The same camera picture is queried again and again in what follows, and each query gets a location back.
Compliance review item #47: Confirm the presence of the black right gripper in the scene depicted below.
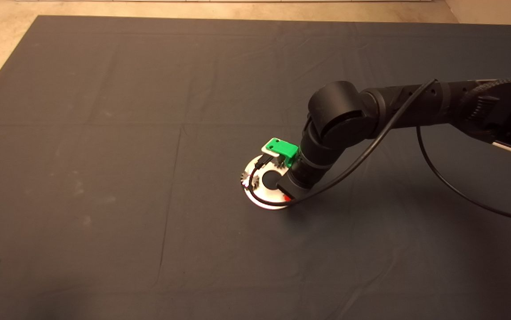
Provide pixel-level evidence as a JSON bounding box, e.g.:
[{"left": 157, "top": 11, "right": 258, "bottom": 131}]
[{"left": 277, "top": 176, "right": 316, "bottom": 202}]

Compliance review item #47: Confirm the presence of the round metal carrier plate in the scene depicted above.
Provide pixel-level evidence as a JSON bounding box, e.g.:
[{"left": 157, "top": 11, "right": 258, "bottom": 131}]
[{"left": 243, "top": 154, "right": 298, "bottom": 210}]

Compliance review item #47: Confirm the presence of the dark grey table cloth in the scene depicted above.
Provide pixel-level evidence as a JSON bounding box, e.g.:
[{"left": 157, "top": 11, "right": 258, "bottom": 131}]
[{"left": 0, "top": 16, "right": 511, "bottom": 320}]

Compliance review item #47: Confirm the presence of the green right camera mount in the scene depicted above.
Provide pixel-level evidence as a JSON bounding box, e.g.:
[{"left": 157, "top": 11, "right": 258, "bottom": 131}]
[{"left": 267, "top": 138, "right": 299, "bottom": 168}]

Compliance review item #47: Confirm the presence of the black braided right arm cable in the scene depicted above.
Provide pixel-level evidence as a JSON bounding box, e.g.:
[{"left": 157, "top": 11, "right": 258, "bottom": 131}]
[{"left": 462, "top": 76, "right": 511, "bottom": 107}]

